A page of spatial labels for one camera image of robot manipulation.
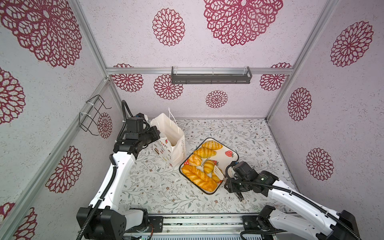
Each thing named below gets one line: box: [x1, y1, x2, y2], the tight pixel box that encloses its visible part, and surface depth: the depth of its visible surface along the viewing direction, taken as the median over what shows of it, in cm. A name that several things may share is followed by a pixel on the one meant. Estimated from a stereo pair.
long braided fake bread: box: [181, 165, 218, 192], surface depth 87 cm
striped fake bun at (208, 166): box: [203, 159, 215, 174], surface depth 91 cm
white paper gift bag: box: [150, 108, 187, 168], surface depth 87 cm
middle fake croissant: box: [193, 146, 217, 159], surface depth 98 cm
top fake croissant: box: [202, 140, 223, 151], surface depth 102 cm
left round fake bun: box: [188, 153, 202, 167], surface depth 94 cm
